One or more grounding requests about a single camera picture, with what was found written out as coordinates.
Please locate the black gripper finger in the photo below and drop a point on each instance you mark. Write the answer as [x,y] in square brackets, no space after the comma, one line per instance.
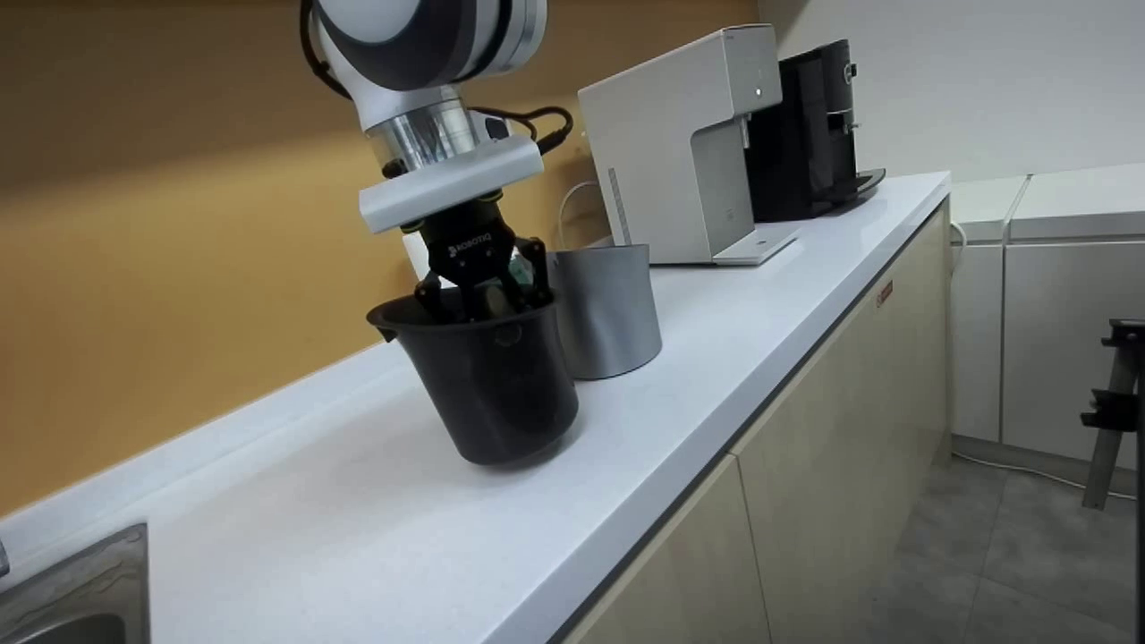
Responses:
[439,297]
[533,273]

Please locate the black stand with beige leg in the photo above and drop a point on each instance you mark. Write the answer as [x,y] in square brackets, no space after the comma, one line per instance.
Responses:
[1109,406]

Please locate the stainless steel sink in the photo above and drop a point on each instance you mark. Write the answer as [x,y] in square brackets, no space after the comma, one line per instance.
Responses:
[74,595]

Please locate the silver white coffee machine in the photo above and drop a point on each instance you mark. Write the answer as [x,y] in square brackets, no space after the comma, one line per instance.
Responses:
[699,144]

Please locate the narrow white cabinet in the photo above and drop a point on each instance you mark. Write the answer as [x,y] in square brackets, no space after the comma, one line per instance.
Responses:
[984,309]

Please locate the black plastic pitcher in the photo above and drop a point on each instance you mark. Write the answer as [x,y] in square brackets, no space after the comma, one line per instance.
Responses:
[496,379]

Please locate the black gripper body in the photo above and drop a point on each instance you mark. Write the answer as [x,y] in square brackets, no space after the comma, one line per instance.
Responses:
[466,245]

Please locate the narrow beige cabinet door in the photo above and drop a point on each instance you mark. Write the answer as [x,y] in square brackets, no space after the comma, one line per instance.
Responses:
[681,572]

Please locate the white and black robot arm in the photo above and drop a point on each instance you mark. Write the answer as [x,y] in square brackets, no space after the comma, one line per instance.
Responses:
[407,49]

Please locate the wide beige cabinet door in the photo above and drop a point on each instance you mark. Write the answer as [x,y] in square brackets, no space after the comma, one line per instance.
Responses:
[846,453]

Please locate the wide white cabinet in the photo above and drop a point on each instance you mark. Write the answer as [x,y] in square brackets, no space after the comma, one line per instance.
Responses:
[1073,324]

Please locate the black coffee machine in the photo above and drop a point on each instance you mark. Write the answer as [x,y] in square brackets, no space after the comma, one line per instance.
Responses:
[811,130]

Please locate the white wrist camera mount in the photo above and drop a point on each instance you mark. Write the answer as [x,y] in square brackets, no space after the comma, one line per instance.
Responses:
[448,186]

